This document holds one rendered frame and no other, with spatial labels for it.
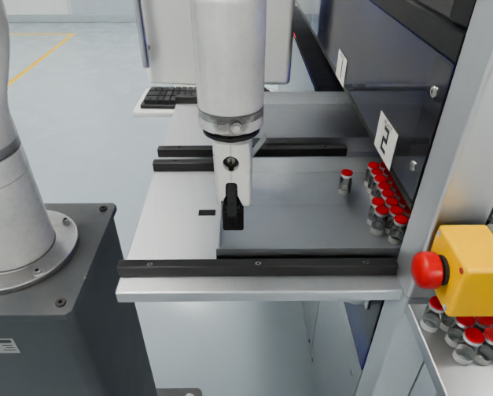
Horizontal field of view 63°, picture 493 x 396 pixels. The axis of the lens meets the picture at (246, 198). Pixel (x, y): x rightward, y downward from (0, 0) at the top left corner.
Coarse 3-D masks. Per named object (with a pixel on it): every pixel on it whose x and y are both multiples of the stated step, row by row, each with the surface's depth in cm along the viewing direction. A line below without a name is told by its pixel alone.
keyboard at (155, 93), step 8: (152, 88) 132; (160, 88) 132; (168, 88) 132; (176, 88) 132; (184, 88) 132; (192, 88) 132; (264, 88) 132; (152, 96) 126; (160, 96) 126; (168, 96) 126; (144, 104) 124; (152, 104) 124; (160, 104) 124; (168, 104) 124
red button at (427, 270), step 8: (416, 256) 44; (424, 256) 43; (432, 256) 43; (416, 264) 43; (424, 264) 42; (432, 264) 42; (440, 264) 42; (416, 272) 43; (424, 272) 42; (432, 272) 42; (440, 272) 42; (416, 280) 43; (424, 280) 42; (432, 280) 42; (440, 280) 42; (424, 288) 43; (432, 288) 43
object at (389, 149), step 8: (384, 120) 62; (392, 128) 59; (376, 136) 66; (384, 136) 62; (392, 136) 59; (376, 144) 66; (384, 144) 62; (392, 144) 59; (384, 152) 62; (392, 152) 59; (384, 160) 62
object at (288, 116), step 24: (264, 96) 107; (288, 96) 107; (312, 96) 107; (336, 96) 107; (264, 120) 100; (288, 120) 100; (312, 120) 100; (336, 120) 100; (360, 120) 100; (264, 144) 86; (288, 144) 86; (312, 144) 86; (336, 144) 87; (360, 144) 87
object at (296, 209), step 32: (256, 160) 79; (288, 160) 79; (320, 160) 79; (352, 160) 79; (256, 192) 75; (288, 192) 75; (320, 192) 75; (352, 192) 75; (256, 224) 68; (288, 224) 68; (320, 224) 68; (352, 224) 68; (224, 256) 59; (256, 256) 59; (288, 256) 59; (320, 256) 59; (352, 256) 59; (384, 256) 59
